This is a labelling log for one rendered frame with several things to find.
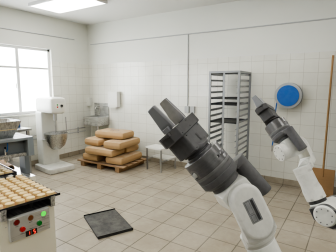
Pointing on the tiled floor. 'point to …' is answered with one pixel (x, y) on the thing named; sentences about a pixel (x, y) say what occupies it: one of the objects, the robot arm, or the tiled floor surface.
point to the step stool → (159, 155)
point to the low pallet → (113, 164)
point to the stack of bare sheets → (107, 223)
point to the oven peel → (327, 185)
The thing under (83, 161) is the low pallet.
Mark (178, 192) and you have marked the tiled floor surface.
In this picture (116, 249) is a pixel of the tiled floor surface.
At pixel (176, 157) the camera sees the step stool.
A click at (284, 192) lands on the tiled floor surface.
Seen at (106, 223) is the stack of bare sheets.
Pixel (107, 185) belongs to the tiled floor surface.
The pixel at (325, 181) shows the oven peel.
